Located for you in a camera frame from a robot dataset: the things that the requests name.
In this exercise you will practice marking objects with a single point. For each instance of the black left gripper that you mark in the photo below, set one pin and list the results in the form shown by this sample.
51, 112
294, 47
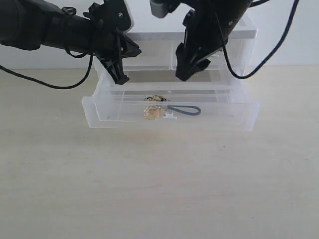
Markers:
110, 44

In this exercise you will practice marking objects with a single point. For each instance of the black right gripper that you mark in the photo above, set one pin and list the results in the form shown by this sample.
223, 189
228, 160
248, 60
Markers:
207, 27

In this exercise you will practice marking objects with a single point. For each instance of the clear wide drawer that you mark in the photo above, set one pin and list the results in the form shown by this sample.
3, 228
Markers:
223, 100

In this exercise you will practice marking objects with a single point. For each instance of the gold keychain with black strap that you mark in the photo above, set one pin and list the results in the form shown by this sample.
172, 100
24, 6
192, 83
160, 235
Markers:
162, 108

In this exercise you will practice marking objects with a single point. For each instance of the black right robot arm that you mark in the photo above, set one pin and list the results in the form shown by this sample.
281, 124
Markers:
207, 27

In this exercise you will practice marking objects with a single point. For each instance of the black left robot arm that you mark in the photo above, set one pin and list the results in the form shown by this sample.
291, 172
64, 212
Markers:
30, 24

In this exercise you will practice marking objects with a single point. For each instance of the white plastic drawer cabinet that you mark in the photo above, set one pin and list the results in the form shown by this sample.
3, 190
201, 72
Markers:
179, 35

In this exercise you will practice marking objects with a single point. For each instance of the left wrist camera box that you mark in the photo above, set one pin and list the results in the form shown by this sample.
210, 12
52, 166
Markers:
118, 14

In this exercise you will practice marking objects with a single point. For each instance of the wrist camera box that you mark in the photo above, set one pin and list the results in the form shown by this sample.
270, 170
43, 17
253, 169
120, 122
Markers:
118, 14
161, 8

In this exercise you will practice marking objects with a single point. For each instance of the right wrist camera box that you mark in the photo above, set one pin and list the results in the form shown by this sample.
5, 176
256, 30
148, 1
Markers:
161, 8

